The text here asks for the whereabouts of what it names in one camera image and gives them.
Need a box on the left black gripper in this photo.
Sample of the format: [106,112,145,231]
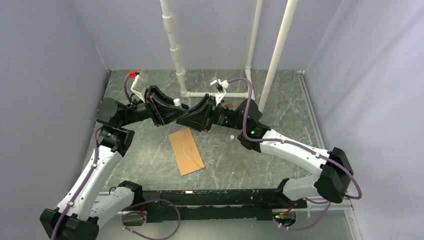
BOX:
[119,85,190,127]

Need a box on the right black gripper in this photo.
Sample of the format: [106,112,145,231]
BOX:
[176,94,246,132]

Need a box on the brown paper envelope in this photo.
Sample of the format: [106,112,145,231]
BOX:
[168,128,205,176]

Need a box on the small white green tube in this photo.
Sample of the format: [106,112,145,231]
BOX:
[173,98,182,108]

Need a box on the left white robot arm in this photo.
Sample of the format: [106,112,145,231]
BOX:
[40,85,189,240]

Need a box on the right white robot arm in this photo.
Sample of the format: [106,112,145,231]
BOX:
[176,96,354,208]

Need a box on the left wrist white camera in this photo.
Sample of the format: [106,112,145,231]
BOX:
[127,71,149,103]

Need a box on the wrist white camera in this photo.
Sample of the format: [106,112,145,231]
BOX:
[210,76,229,106]
[127,71,149,103]

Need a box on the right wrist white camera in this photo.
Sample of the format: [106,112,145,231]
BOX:
[210,76,229,106]

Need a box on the white pvc pipe frame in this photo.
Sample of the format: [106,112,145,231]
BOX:
[159,0,298,112]

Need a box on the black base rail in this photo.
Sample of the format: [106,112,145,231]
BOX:
[123,188,307,223]

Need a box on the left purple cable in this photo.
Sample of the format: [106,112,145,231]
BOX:
[49,74,182,240]

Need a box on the purple cable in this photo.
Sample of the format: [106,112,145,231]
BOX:
[226,77,363,232]
[49,74,182,240]

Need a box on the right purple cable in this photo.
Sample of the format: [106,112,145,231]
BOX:
[226,77,363,232]

